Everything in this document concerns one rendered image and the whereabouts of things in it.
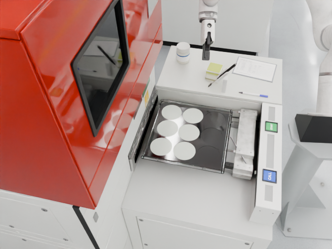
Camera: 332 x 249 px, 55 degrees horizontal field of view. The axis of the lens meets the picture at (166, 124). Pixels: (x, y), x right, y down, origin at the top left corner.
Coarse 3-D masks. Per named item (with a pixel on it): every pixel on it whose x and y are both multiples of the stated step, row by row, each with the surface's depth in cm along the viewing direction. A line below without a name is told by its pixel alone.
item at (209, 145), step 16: (160, 112) 159; (208, 112) 158; (224, 112) 158; (208, 128) 152; (224, 128) 151; (192, 144) 146; (208, 144) 146; (224, 144) 145; (176, 160) 140; (192, 160) 140; (208, 160) 140
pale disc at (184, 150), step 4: (176, 144) 146; (180, 144) 146; (184, 144) 146; (188, 144) 146; (176, 148) 145; (180, 148) 145; (184, 148) 145; (188, 148) 145; (192, 148) 144; (176, 152) 143; (180, 152) 143; (184, 152) 143; (188, 152) 143; (192, 152) 143; (176, 156) 142; (180, 156) 142; (184, 156) 142; (188, 156) 142; (192, 156) 142
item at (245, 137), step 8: (240, 120) 157; (248, 120) 157; (240, 128) 154; (248, 128) 154; (240, 136) 151; (248, 136) 151; (240, 144) 148; (248, 144) 148; (240, 160) 142; (248, 160) 142; (240, 176) 139; (248, 176) 137
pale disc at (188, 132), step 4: (188, 124) 154; (180, 128) 152; (184, 128) 152; (188, 128) 152; (192, 128) 152; (196, 128) 152; (180, 132) 151; (184, 132) 150; (188, 132) 150; (192, 132) 150; (196, 132) 150; (180, 136) 149; (184, 136) 149; (188, 136) 149; (192, 136) 149; (196, 136) 149; (188, 140) 147
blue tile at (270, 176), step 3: (264, 171) 128; (267, 171) 128; (270, 171) 128; (264, 174) 128; (267, 174) 127; (270, 174) 127; (273, 174) 127; (264, 177) 127; (267, 177) 127; (270, 177) 127; (273, 177) 127; (270, 180) 126; (273, 180) 126
